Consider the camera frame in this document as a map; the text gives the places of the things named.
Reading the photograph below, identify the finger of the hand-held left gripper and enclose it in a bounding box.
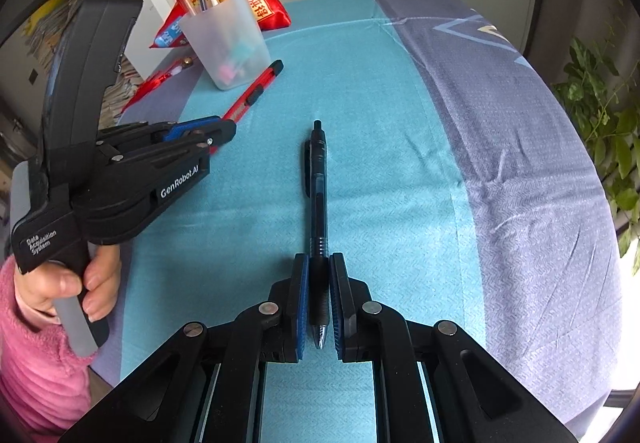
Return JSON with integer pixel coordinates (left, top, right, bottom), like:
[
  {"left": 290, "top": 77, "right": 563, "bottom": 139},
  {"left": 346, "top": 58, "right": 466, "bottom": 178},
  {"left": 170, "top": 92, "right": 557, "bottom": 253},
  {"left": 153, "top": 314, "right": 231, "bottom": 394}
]
[
  {"left": 97, "top": 137, "right": 211, "bottom": 174},
  {"left": 95, "top": 116, "right": 237, "bottom": 144}
]

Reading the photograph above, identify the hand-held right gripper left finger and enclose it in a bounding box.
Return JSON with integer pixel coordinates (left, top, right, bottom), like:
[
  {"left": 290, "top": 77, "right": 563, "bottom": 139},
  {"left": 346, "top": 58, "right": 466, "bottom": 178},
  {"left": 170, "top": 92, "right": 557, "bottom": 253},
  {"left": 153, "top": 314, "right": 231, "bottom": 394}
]
[{"left": 57, "top": 253, "right": 310, "bottom": 443}]

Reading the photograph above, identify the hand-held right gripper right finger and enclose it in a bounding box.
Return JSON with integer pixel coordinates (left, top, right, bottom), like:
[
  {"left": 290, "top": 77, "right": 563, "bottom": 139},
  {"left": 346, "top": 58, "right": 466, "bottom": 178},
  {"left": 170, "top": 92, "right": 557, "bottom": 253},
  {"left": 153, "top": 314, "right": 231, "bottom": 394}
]
[{"left": 328, "top": 252, "right": 581, "bottom": 443}]

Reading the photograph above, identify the red utility knife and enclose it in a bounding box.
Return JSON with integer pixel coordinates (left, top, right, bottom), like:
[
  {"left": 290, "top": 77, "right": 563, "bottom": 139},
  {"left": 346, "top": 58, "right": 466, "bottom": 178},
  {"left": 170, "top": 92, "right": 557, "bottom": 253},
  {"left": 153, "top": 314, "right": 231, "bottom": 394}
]
[{"left": 207, "top": 59, "right": 285, "bottom": 155}]

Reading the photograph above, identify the frosted plastic pen cup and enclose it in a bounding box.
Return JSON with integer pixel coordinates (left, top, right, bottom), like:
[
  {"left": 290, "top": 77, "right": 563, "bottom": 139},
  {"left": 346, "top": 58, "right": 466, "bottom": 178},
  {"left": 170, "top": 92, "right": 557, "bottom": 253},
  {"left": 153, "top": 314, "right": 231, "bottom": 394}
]
[{"left": 178, "top": 0, "right": 272, "bottom": 91}]

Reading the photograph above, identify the black pen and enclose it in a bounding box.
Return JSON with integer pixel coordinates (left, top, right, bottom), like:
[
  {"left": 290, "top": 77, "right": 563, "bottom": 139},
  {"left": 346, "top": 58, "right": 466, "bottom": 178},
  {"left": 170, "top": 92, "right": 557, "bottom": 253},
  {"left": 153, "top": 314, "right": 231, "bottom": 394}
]
[{"left": 302, "top": 120, "right": 331, "bottom": 350}]

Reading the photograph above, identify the person's left forearm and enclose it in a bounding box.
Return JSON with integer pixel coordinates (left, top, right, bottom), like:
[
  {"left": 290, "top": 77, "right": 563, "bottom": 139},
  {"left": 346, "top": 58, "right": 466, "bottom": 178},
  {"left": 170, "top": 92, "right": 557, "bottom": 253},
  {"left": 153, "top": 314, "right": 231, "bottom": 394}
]
[{"left": 0, "top": 255, "right": 96, "bottom": 436}]

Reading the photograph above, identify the person's left hand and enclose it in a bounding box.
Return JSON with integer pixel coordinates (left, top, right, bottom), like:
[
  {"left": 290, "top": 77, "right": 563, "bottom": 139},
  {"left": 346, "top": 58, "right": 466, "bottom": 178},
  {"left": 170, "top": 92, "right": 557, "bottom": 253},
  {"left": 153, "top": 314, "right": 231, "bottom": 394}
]
[{"left": 12, "top": 240, "right": 123, "bottom": 324}]

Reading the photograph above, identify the red tassel ornament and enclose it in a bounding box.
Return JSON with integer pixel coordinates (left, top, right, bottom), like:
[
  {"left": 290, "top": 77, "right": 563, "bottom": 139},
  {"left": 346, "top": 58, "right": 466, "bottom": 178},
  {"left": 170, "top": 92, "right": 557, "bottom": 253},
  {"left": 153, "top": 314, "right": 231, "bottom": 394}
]
[{"left": 120, "top": 56, "right": 195, "bottom": 113}]

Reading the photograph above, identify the green potted plant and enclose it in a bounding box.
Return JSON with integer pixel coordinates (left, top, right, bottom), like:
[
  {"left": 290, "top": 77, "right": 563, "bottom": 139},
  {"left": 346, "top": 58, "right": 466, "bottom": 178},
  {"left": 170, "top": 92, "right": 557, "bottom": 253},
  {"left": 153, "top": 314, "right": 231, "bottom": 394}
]
[{"left": 550, "top": 0, "right": 640, "bottom": 274}]

